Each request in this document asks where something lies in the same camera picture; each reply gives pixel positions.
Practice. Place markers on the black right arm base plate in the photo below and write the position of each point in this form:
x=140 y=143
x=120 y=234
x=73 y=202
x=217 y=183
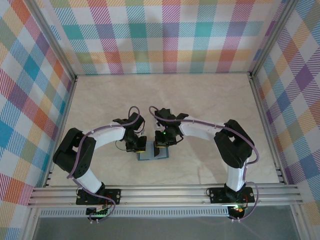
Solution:
x=217 y=195

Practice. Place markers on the green lit circuit board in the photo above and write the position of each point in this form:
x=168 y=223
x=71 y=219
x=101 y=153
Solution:
x=97 y=212

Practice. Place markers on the circuit board with orange part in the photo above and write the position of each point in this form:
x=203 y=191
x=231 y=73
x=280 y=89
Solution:
x=237 y=211

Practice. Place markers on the aluminium corner post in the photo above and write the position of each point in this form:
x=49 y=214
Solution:
x=272 y=40
x=53 y=42

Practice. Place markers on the dark card with gold lines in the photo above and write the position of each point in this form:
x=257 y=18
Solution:
x=158 y=153

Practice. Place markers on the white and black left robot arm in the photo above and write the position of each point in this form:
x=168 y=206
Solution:
x=107 y=136

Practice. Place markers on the long aluminium mounting rail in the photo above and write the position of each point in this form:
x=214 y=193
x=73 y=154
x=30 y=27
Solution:
x=162 y=193

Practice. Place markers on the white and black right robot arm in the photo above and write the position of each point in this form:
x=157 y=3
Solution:
x=197 y=128

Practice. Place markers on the aluminium frame leg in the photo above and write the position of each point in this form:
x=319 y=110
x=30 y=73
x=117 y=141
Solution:
x=32 y=223
x=300 y=223

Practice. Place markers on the teal leather card holder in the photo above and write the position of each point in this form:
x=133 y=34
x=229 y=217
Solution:
x=167 y=153

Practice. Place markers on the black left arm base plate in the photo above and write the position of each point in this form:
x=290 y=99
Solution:
x=113 y=196

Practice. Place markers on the aluminium side rail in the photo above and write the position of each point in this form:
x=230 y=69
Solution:
x=63 y=125
x=265 y=125

